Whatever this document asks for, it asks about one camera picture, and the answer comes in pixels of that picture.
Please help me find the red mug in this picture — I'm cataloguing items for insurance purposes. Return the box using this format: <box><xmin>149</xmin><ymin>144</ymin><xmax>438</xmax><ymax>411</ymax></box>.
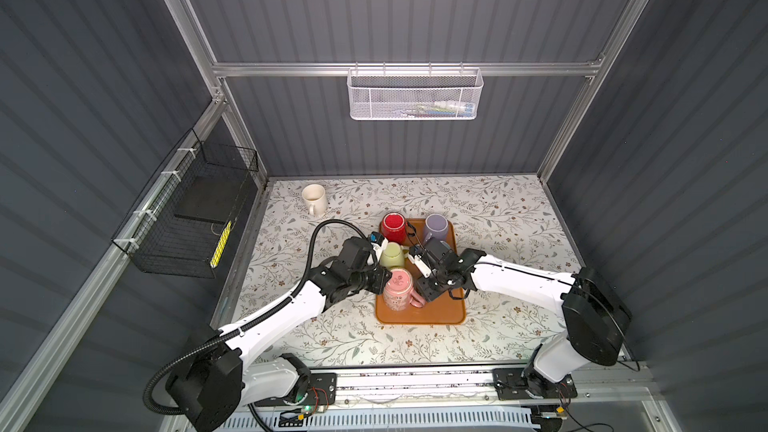
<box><xmin>380</xmin><ymin>212</ymin><xmax>416</xmax><ymax>245</ymax></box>

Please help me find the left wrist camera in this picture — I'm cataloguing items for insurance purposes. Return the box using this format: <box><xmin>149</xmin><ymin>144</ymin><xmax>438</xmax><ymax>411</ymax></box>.
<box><xmin>368</xmin><ymin>232</ymin><xmax>389</xmax><ymax>262</ymax></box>

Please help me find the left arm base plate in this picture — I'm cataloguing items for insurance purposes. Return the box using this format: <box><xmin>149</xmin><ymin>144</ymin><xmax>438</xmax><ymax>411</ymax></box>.
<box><xmin>255</xmin><ymin>373</ymin><xmax>338</xmax><ymax>407</ymax></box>

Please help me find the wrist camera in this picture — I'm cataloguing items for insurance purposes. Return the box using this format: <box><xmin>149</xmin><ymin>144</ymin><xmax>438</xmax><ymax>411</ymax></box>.
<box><xmin>368</xmin><ymin>232</ymin><xmax>389</xmax><ymax>262</ymax></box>
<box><xmin>407</xmin><ymin>253</ymin><xmax>432</xmax><ymax>278</ymax></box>

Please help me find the purple mug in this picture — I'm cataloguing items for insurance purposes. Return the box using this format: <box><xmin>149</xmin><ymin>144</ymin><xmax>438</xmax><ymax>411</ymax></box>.
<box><xmin>423</xmin><ymin>214</ymin><xmax>450</xmax><ymax>243</ymax></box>

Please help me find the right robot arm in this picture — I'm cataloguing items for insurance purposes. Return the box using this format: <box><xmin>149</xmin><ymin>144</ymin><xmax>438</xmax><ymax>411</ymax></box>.
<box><xmin>408</xmin><ymin>238</ymin><xmax>632</xmax><ymax>397</ymax></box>

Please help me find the white slotted cable duct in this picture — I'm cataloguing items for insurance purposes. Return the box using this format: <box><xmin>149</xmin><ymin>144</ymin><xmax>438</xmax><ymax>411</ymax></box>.
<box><xmin>215</xmin><ymin>406</ymin><xmax>541</xmax><ymax>432</ymax></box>

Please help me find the white mug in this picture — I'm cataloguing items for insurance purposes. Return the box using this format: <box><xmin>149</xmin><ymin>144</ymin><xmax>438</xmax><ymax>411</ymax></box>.
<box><xmin>301</xmin><ymin>184</ymin><xmax>328</xmax><ymax>218</ymax></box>

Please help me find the pink patterned mug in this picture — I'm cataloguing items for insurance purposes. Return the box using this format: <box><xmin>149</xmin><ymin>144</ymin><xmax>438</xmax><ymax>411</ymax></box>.
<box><xmin>382</xmin><ymin>268</ymin><xmax>426</xmax><ymax>311</ymax></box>

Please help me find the yellow marker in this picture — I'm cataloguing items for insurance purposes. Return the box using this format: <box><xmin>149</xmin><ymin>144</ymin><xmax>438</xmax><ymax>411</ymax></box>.
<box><xmin>209</xmin><ymin>221</ymin><xmax>233</xmax><ymax>269</ymax></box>

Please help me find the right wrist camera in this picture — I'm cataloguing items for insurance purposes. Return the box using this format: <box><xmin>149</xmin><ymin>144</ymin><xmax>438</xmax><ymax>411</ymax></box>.
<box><xmin>407</xmin><ymin>253</ymin><xmax>432</xmax><ymax>278</ymax></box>

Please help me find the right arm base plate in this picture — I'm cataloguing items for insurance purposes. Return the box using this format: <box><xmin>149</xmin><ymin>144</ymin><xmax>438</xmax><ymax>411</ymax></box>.
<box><xmin>492</xmin><ymin>367</ymin><xmax>578</xmax><ymax>400</ymax></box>

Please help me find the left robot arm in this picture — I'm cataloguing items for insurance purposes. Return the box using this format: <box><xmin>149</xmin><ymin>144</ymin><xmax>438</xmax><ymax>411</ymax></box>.
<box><xmin>165</xmin><ymin>233</ymin><xmax>392</xmax><ymax>431</ymax></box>

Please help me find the light green mug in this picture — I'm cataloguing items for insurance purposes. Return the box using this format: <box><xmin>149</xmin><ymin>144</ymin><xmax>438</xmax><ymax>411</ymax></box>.
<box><xmin>379</xmin><ymin>242</ymin><xmax>405</xmax><ymax>270</ymax></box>

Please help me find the orange plastic tray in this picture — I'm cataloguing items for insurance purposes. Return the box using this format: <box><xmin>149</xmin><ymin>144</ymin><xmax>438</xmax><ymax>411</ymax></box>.
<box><xmin>375</xmin><ymin>218</ymin><xmax>466</xmax><ymax>326</ymax></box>

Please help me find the black corrugated cable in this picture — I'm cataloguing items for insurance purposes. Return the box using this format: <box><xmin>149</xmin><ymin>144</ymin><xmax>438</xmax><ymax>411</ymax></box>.
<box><xmin>142</xmin><ymin>218</ymin><xmax>368</xmax><ymax>416</ymax></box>

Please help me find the black wire basket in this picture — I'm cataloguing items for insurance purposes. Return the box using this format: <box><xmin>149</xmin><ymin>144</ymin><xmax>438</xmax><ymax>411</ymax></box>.
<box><xmin>112</xmin><ymin>132</ymin><xmax>261</xmax><ymax>279</ymax></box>

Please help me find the aluminium rail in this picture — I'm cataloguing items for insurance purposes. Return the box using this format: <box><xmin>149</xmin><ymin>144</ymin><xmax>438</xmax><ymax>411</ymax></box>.
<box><xmin>311</xmin><ymin>362</ymin><xmax>659</xmax><ymax>404</ymax></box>

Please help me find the white wire mesh basket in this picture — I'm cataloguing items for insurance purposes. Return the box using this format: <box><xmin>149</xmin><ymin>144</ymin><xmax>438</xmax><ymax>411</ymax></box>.
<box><xmin>346</xmin><ymin>66</ymin><xmax>484</xmax><ymax>121</ymax></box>

